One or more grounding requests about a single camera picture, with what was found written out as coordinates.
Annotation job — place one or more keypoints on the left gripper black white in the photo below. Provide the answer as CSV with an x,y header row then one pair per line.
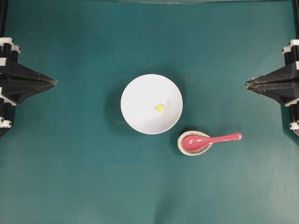
x,y
12,90

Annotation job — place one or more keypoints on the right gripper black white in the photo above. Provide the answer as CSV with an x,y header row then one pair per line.
x,y
275,84

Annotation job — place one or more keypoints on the pink ceramic spoon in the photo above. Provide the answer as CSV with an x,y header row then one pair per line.
x,y
195,142

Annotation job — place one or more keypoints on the speckled ceramic spoon rest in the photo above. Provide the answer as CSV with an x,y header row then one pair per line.
x,y
192,152

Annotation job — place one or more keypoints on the white round bowl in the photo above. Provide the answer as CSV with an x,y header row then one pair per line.
x,y
142,95

